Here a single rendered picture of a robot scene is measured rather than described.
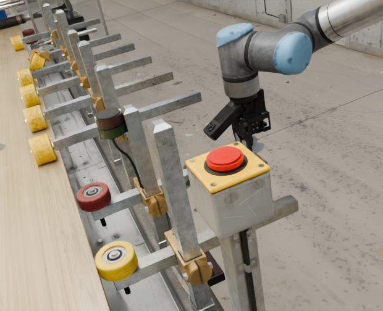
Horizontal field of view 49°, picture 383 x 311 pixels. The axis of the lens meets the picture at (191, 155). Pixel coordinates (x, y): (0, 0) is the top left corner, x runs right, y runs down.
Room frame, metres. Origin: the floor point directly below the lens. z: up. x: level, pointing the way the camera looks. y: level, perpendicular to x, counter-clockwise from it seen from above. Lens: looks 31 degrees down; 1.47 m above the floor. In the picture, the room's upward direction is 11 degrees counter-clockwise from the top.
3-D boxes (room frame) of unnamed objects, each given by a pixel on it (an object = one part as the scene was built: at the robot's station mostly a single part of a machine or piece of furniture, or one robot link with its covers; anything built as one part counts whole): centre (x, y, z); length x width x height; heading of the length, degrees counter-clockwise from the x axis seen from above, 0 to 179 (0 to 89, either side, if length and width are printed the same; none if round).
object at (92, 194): (0.87, 0.26, 0.85); 0.08 x 0.08 x 0.11
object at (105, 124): (0.86, 0.16, 1.09); 0.06 x 0.06 x 0.02
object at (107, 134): (0.86, 0.16, 1.07); 0.06 x 0.06 x 0.02
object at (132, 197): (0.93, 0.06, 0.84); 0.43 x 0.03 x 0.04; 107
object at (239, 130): (1.00, -0.17, 0.97); 0.09 x 0.08 x 0.12; 107
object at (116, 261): (0.63, 0.19, 0.85); 0.08 x 0.08 x 0.11
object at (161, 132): (0.63, 0.04, 0.93); 0.03 x 0.03 x 0.48; 17
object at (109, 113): (0.86, 0.16, 1.00); 0.06 x 0.06 x 0.22; 17
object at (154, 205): (0.89, 0.13, 0.85); 0.13 x 0.06 x 0.05; 17
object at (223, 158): (0.39, -0.03, 1.22); 0.04 x 0.04 x 0.02
